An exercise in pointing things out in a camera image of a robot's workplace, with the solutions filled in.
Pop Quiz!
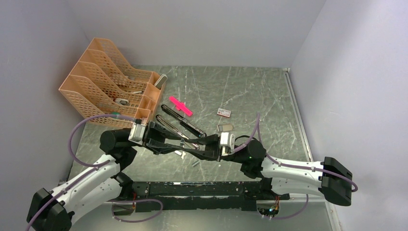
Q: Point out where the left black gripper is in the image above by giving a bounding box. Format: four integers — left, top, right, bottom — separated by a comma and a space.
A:
128, 120, 187, 155

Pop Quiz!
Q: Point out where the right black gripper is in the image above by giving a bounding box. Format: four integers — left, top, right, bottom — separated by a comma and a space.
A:
185, 133, 245, 164

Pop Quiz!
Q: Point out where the black stapler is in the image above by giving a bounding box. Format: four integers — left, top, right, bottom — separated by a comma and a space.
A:
155, 104, 207, 139

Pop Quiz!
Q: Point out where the brown cardboard staple tray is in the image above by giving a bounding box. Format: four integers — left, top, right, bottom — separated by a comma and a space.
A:
217, 124, 233, 132

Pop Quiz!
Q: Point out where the red white staple box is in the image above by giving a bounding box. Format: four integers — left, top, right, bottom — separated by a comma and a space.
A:
217, 108, 231, 118

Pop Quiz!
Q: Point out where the pink plastic staple remover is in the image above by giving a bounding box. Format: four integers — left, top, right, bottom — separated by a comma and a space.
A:
169, 96, 193, 116

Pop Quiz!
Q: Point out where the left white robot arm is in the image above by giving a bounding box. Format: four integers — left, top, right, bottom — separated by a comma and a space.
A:
26, 123, 147, 231

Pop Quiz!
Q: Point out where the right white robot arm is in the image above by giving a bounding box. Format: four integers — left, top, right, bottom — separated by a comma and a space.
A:
183, 132, 358, 206

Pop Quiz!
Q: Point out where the grey staple piece on table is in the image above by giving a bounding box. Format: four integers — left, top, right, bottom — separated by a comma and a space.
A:
191, 160, 200, 167

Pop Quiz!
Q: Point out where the silver tape dispenser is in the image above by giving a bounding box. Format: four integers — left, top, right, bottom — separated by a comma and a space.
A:
114, 98, 130, 106

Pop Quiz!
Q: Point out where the grey white device in organizer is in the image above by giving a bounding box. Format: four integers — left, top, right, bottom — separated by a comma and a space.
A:
154, 74, 168, 89

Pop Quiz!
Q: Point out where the orange mesh file organizer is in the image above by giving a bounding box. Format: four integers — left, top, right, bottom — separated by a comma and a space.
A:
59, 38, 166, 122

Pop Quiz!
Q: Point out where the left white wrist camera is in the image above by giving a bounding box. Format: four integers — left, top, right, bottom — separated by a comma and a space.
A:
128, 119, 147, 143

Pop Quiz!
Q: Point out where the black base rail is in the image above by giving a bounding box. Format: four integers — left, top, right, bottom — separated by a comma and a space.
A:
116, 180, 290, 212

